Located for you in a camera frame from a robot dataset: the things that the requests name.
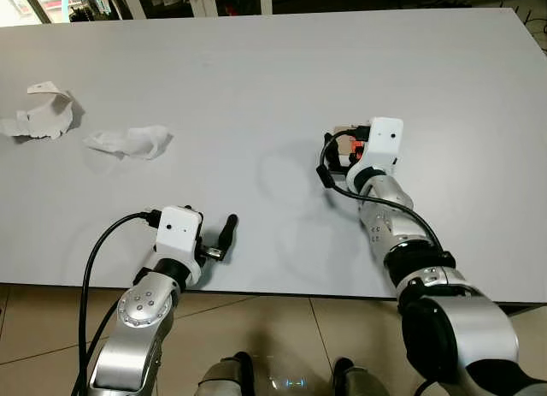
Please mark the robot right leg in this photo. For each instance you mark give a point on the robot right leg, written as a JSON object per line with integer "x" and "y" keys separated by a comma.
{"x": 352, "y": 383}

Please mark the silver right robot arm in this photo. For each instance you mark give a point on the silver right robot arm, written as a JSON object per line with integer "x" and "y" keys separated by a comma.
{"x": 385, "y": 208}

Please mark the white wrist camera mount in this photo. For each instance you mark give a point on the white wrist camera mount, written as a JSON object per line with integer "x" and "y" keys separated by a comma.
{"x": 385, "y": 144}
{"x": 178, "y": 229}

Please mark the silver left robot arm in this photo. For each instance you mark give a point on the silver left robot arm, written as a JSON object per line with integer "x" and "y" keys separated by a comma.
{"x": 141, "y": 310}

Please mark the robot left leg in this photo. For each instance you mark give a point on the robot left leg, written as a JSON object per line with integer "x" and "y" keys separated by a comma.
{"x": 224, "y": 379}

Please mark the torn white paper scrap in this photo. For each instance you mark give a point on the torn white paper scrap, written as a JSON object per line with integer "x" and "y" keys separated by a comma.
{"x": 47, "y": 118}

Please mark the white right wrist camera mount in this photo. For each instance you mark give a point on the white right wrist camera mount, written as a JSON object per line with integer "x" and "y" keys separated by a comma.
{"x": 385, "y": 144}

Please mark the crumpled white tissue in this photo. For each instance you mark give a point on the crumpled white tissue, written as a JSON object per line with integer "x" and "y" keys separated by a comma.
{"x": 137, "y": 142}

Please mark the robot leg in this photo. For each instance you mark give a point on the robot leg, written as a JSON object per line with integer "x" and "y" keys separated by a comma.
{"x": 224, "y": 379}
{"x": 352, "y": 383}

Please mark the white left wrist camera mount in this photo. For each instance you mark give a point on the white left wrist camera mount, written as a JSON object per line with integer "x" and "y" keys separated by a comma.
{"x": 178, "y": 229}

